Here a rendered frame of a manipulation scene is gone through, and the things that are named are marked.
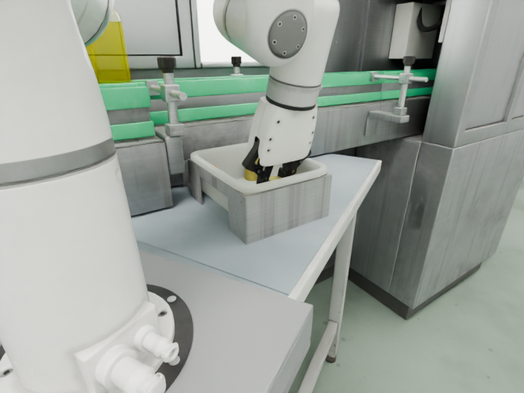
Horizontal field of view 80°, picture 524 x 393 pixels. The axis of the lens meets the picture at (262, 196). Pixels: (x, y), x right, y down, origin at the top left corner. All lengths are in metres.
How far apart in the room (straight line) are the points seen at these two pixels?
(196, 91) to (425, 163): 0.80
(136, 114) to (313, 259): 0.36
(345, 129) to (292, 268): 0.60
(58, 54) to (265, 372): 0.23
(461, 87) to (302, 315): 0.94
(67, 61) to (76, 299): 0.13
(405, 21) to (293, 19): 1.05
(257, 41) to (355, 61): 0.95
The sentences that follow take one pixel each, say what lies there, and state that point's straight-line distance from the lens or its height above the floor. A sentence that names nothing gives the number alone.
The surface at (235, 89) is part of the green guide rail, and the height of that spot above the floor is 0.94.
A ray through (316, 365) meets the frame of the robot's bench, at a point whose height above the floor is 0.20.
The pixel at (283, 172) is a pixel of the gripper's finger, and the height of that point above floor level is 0.82.
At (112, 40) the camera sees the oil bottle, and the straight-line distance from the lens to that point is 0.67.
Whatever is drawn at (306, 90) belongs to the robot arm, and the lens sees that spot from 0.45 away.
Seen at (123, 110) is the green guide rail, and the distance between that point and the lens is 0.56.
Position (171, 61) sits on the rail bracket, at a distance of 0.55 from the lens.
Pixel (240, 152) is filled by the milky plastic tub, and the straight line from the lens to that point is 0.67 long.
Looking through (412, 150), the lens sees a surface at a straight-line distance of 1.21.
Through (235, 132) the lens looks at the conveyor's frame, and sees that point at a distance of 0.73.
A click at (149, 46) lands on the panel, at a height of 1.03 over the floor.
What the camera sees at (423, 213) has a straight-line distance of 1.24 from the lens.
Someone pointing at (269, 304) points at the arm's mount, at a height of 0.80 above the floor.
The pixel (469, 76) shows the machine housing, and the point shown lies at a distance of 1.12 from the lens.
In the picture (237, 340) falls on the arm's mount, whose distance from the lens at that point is 0.28.
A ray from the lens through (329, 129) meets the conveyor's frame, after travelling 0.91.
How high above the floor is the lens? 1.01
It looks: 24 degrees down
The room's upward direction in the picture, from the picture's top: straight up
